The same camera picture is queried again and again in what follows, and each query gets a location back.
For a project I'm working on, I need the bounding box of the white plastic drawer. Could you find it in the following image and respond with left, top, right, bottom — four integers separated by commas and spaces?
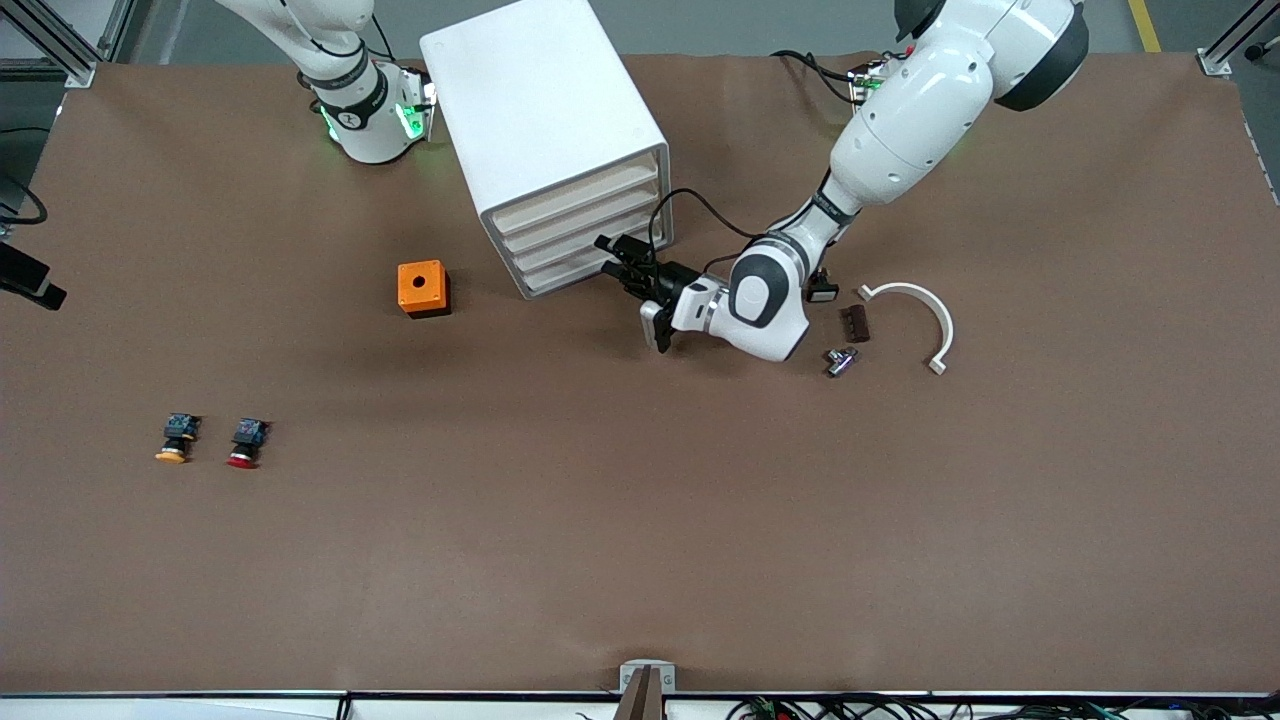
516, 216, 673, 295
505, 193, 671, 277
487, 150, 668, 238
495, 171, 670, 258

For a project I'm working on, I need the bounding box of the white drawer cabinet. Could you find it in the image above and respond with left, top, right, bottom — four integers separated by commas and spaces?
419, 0, 676, 301

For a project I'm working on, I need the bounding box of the yellow push button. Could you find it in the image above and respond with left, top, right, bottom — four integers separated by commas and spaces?
155, 412, 202, 465

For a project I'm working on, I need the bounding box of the red push button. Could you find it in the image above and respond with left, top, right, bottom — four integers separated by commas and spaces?
226, 418, 271, 470

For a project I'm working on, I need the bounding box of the orange box with hole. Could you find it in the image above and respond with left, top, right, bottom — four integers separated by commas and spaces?
397, 260, 452, 319

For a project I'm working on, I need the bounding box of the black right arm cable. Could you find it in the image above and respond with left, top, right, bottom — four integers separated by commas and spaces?
0, 175, 49, 229

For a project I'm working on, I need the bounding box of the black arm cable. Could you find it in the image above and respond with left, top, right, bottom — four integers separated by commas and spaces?
0, 175, 49, 229
648, 187, 766, 276

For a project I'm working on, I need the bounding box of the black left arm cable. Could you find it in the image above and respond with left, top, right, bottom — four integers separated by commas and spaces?
648, 187, 766, 276

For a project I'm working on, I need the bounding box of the aluminium frame profile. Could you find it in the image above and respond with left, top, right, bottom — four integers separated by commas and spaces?
0, 0, 138, 89
1196, 0, 1280, 79

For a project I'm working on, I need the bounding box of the black base cable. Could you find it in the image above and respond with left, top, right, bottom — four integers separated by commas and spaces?
772, 48, 881, 104

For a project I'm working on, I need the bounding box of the white curved bracket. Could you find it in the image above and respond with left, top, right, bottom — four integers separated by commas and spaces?
857, 282, 956, 376

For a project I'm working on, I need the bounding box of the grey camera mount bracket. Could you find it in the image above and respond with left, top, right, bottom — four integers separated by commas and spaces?
618, 660, 677, 720

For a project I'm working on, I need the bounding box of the black cable bundle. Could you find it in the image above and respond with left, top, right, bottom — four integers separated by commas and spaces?
728, 695, 1280, 720

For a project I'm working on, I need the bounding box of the white table edge rail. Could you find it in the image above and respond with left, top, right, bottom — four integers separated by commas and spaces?
0, 690, 1280, 720

